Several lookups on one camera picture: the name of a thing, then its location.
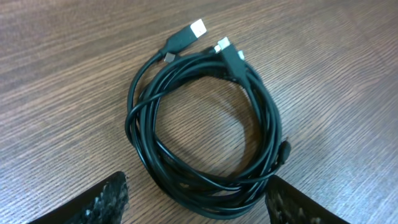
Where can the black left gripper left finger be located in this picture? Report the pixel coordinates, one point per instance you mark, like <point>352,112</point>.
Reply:
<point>102,203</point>

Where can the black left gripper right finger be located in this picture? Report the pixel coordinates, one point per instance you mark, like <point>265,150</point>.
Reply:
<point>286,204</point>

